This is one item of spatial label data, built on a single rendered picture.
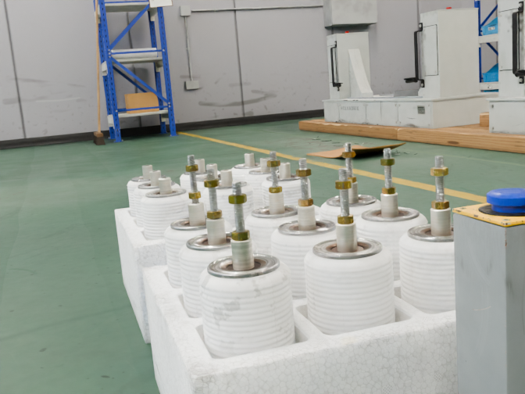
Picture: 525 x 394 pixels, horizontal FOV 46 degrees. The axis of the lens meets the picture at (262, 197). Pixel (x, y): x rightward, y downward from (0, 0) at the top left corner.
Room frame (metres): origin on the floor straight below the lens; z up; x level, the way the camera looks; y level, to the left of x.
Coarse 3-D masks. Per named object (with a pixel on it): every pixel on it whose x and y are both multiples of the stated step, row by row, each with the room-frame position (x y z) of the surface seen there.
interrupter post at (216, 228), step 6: (210, 222) 0.72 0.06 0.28; (216, 222) 0.72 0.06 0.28; (222, 222) 0.72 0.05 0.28; (210, 228) 0.72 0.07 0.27; (216, 228) 0.72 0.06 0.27; (222, 228) 0.72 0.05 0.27; (210, 234) 0.72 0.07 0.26; (216, 234) 0.72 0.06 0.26; (222, 234) 0.72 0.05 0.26; (210, 240) 0.72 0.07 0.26; (216, 240) 0.72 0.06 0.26; (222, 240) 0.72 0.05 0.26
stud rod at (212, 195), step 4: (212, 168) 0.73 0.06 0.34; (208, 172) 0.73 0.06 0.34; (212, 172) 0.72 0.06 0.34; (208, 176) 0.73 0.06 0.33; (212, 176) 0.72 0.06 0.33; (208, 180) 0.73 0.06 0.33; (208, 188) 0.73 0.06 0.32; (212, 188) 0.72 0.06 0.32; (212, 192) 0.72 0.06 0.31; (212, 196) 0.72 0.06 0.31; (216, 196) 0.73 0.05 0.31; (212, 200) 0.72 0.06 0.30; (216, 200) 0.73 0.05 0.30; (212, 204) 0.72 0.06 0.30; (216, 204) 0.73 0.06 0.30; (212, 208) 0.72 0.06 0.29; (216, 208) 0.73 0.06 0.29
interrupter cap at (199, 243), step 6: (228, 234) 0.76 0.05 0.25; (192, 240) 0.74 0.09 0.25; (198, 240) 0.74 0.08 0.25; (204, 240) 0.74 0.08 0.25; (228, 240) 0.73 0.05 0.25; (192, 246) 0.70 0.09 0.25; (198, 246) 0.70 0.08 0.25; (204, 246) 0.70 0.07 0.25; (210, 246) 0.70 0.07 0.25; (216, 246) 0.69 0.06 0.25; (222, 246) 0.69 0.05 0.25; (228, 246) 0.69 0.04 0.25
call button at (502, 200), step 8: (488, 192) 0.51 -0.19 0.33; (496, 192) 0.51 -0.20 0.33; (504, 192) 0.50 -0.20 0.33; (512, 192) 0.50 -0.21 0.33; (520, 192) 0.50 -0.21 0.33; (488, 200) 0.51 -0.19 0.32; (496, 200) 0.50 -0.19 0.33; (504, 200) 0.49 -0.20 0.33; (512, 200) 0.49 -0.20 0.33; (520, 200) 0.49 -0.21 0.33; (496, 208) 0.50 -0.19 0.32; (504, 208) 0.49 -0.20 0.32; (512, 208) 0.49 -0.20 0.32; (520, 208) 0.49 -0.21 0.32
